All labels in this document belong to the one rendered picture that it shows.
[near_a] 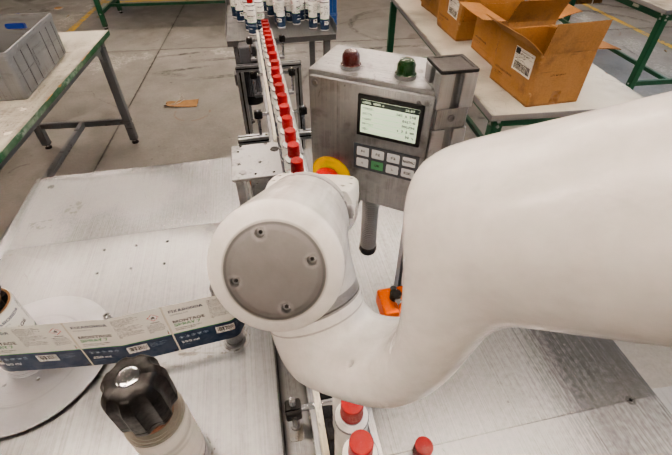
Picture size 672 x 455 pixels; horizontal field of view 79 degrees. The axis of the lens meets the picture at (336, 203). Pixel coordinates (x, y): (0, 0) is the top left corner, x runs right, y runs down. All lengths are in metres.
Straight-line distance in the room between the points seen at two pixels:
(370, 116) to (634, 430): 0.82
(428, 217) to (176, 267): 0.98
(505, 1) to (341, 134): 2.28
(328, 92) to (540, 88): 1.66
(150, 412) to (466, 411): 0.60
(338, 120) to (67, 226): 1.07
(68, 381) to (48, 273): 0.34
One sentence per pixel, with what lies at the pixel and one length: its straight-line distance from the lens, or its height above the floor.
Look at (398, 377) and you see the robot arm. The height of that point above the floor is 1.47.
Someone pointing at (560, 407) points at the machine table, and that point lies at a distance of 1.03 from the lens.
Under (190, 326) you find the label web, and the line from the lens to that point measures 0.87.
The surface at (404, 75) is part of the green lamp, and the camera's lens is 0.50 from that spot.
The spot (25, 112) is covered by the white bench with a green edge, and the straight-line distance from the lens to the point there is 2.31.
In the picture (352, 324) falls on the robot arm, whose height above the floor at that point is 1.42.
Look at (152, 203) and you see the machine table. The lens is 1.42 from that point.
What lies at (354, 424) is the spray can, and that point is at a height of 1.05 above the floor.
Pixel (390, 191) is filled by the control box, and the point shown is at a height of 1.32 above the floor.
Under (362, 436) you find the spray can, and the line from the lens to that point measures 0.63.
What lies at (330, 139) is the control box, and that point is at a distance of 0.56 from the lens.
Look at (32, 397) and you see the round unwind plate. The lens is 1.04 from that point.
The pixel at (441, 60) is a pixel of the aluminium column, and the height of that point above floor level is 1.50.
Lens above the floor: 1.68
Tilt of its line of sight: 41 degrees down
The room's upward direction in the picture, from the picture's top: straight up
